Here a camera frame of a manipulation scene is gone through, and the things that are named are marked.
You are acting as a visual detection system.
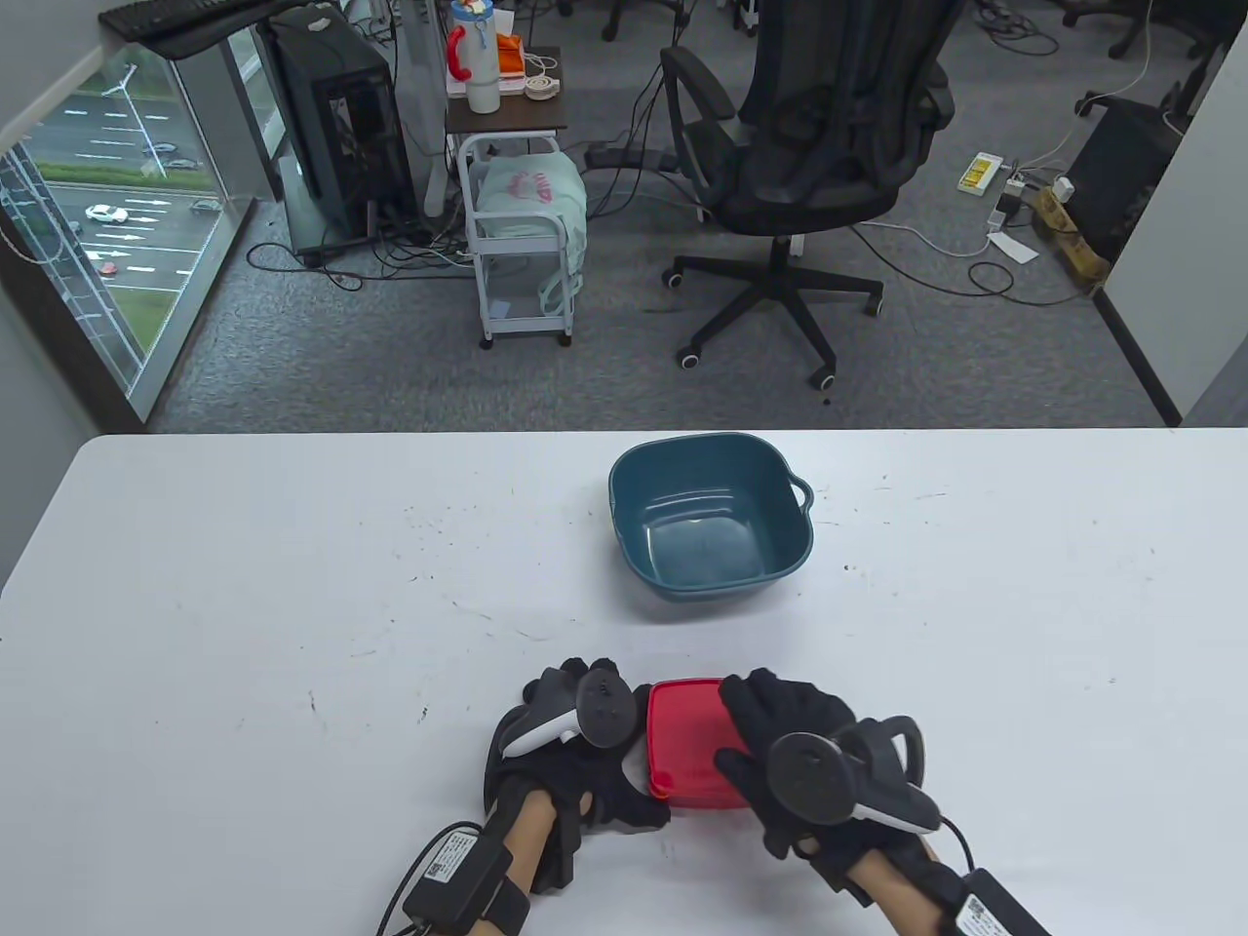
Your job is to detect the person's left hand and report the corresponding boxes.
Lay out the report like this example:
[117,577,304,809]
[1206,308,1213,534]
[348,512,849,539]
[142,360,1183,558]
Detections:
[485,658,672,893]

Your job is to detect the person's right hand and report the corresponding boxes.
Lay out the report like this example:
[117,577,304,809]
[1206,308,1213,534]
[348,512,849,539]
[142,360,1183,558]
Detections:
[714,668,942,893]

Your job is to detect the red container lid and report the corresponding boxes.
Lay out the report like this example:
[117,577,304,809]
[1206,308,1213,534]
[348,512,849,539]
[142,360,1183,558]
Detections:
[645,678,754,796]

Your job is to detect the teal plastic basin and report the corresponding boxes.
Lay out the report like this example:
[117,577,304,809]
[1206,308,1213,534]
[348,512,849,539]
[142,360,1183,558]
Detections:
[608,432,816,601]

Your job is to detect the person's left forearm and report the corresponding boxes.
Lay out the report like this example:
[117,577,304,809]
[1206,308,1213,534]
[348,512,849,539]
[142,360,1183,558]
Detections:
[458,785,565,936]

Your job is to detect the black white left controller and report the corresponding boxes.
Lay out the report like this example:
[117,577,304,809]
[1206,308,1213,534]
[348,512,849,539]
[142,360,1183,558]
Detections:
[502,663,637,760]

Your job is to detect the black left wrist sensor box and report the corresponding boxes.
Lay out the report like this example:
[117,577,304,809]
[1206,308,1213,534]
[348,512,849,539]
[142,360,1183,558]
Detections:
[402,829,532,936]

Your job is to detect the black wrist sensor box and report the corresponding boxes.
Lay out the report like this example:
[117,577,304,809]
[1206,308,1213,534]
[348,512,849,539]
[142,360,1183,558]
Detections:
[951,868,1054,936]
[402,829,532,936]

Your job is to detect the black right wrist sensor box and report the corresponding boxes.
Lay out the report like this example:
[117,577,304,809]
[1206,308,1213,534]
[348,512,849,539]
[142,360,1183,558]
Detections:
[951,868,1054,936]

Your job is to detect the black office chair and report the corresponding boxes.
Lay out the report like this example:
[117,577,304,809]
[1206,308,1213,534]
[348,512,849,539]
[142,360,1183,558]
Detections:
[661,0,958,391]

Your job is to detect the brown cardboard box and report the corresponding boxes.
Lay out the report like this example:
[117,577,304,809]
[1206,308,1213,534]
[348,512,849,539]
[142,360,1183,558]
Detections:
[1033,187,1112,284]

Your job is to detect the pale green plastic bag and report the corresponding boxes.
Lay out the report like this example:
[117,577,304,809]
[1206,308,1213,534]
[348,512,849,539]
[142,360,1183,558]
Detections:
[475,156,589,303]

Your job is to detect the black power strip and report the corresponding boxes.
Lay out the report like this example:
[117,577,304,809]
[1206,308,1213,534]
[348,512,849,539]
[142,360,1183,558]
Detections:
[585,144,683,172]

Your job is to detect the black case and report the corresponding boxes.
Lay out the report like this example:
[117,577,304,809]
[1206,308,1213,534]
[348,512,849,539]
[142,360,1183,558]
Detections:
[1068,96,1186,264]

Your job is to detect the white rolling cart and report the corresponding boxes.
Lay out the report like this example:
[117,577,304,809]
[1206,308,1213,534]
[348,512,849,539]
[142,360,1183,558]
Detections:
[446,46,589,349]

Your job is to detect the black chair base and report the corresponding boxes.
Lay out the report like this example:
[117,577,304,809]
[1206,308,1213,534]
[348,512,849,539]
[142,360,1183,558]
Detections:
[1061,0,1186,59]
[600,0,695,42]

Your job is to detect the white desk leg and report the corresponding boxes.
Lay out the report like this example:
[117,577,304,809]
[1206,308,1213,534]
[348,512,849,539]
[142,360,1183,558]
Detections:
[390,0,449,220]

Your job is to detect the black computer tower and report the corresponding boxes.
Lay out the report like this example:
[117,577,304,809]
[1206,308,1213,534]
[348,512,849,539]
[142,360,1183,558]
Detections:
[268,8,415,259]

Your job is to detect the glass window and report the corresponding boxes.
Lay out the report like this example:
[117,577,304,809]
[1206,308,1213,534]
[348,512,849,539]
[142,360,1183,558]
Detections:
[0,24,259,420]

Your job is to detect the black keyboard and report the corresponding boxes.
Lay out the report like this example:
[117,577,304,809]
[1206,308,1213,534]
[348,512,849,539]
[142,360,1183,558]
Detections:
[97,0,303,59]

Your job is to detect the black left sensor cable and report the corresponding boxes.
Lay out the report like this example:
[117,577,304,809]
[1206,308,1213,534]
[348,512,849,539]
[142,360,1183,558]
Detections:
[375,822,484,936]

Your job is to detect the black sensor cable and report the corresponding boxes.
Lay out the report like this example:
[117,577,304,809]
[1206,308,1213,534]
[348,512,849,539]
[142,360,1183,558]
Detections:
[375,822,484,936]
[934,814,976,874]

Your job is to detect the black right sensor cable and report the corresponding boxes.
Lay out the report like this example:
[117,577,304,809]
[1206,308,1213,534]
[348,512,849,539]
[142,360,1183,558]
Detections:
[934,814,976,874]

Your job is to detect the black floor cable loop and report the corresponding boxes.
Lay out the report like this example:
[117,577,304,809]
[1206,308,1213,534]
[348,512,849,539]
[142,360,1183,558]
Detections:
[848,222,1088,308]

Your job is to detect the black cable bundle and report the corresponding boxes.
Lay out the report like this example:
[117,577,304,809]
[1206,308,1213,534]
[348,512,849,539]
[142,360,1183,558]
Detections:
[246,195,479,293]

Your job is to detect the white tumbler with red handle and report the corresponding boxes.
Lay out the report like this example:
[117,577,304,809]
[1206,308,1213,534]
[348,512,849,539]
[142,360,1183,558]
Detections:
[447,0,503,115]

